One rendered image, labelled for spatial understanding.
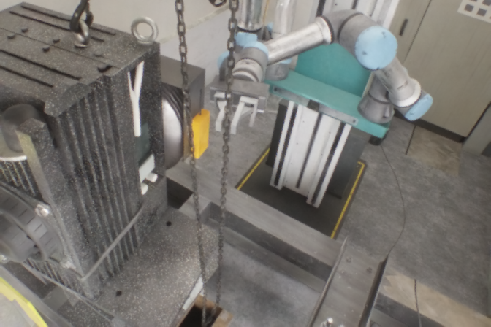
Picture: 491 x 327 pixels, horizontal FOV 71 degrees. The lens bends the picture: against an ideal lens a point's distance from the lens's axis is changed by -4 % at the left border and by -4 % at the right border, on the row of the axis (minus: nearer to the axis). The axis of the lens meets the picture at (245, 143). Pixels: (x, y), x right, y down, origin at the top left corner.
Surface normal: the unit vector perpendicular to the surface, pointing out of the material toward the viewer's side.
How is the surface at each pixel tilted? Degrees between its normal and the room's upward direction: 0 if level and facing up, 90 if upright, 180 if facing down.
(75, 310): 0
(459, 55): 90
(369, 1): 90
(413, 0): 90
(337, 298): 0
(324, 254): 0
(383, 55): 85
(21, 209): 25
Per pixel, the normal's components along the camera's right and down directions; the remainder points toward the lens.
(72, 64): 0.11, -0.73
